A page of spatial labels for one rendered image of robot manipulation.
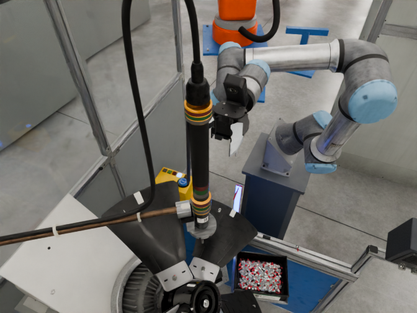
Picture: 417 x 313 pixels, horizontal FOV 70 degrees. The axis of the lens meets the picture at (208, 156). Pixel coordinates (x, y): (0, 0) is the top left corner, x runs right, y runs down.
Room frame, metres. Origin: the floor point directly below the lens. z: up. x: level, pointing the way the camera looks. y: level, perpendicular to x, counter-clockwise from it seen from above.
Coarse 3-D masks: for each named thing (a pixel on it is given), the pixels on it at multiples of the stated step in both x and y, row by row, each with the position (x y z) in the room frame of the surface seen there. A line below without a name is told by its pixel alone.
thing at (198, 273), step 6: (198, 258) 0.40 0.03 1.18; (192, 264) 0.38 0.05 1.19; (198, 264) 0.39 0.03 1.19; (204, 264) 0.39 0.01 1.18; (210, 264) 0.39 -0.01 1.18; (192, 270) 0.36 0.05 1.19; (198, 270) 0.37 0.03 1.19; (210, 270) 0.37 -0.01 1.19; (216, 270) 0.37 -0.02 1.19; (198, 276) 0.35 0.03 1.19; (204, 276) 0.35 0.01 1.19; (210, 276) 0.35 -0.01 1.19; (216, 276) 0.35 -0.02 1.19
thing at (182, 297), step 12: (180, 288) 0.30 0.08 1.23; (192, 288) 0.29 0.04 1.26; (204, 288) 0.30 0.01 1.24; (216, 288) 0.30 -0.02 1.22; (168, 300) 0.28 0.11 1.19; (180, 300) 0.26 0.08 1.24; (192, 300) 0.26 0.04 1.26; (216, 300) 0.28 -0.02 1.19; (180, 312) 0.24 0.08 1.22; (192, 312) 0.23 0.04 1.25; (204, 312) 0.24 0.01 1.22; (216, 312) 0.25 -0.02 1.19
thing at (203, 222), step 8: (192, 64) 0.36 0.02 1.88; (200, 64) 0.36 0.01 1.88; (192, 72) 0.36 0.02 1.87; (200, 72) 0.36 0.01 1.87; (192, 80) 0.36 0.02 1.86; (200, 80) 0.36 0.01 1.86; (192, 88) 0.35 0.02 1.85; (200, 88) 0.35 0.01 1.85; (208, 88) 0.36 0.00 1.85; (192, 96) 0.35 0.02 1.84; (200, 96) 0.35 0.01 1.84; (208, 96) 0.36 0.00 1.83; (192, 104) 0.35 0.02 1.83; (200, 104) 0.35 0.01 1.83; (200, 216) 0.35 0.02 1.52; (208, 216) 0.36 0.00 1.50; (200, 224) 0.35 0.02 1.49
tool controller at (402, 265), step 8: (408, 224) 0.50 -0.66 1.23; (416, 224) 0.49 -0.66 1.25; (392, 232) 0.53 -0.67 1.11; (400, 232) 0.50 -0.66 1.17; (408, 232) 0.47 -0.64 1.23; (416, 232) 0.46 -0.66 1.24; (392, 240) 0.50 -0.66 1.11; (400, 240) 0.47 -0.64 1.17; (408, 240) 0.45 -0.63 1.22; (416, 240) 0.44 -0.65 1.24; (392, 248) 0.47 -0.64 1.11; (400, 248) 0.44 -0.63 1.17; (408, 248) 0.42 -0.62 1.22; (416, 248) 0.42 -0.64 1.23; (392, 256) 0.45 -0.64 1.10; (400, 256) 0.43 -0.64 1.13; (408, 256) 0.42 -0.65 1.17; (416, 256) 0.41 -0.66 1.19; (400, 264) 0.43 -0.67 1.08; (408, 264) 0.42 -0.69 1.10; (416, 264) 0.41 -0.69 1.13; (416, 272) 0.40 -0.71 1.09
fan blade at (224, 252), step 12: (216, 204) 0.61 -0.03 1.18; (216, 216) 0.56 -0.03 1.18; (228, 216) 0.57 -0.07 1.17; (240, 216) 0.58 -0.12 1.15; (216, 228) 0.51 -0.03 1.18; (228, 228) 0.52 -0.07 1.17; (240, 228) 0.53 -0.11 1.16; (252, 228) 0.54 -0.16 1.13; (204, 240) 0.46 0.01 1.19; (216, 240) 0.47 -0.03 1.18; (228, 240) 0.47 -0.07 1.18; (240, 240) 0.48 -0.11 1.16; (204, 252) 0.42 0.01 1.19; (216, 252) 0.42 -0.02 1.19; (228, 252) 0.43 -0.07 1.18; (216, 264) 0.38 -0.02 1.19
